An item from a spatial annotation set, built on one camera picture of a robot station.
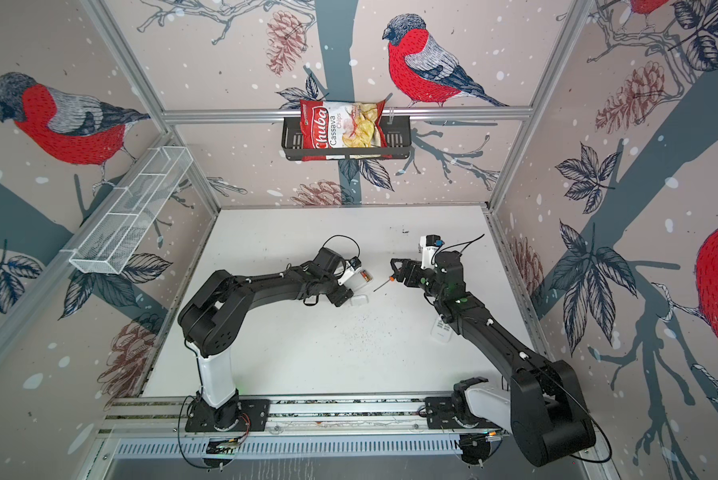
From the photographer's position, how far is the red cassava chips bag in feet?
2.86

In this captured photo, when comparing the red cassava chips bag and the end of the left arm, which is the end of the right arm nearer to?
the end of the left arm

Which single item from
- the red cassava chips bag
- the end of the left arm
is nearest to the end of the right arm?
the end of the left arm
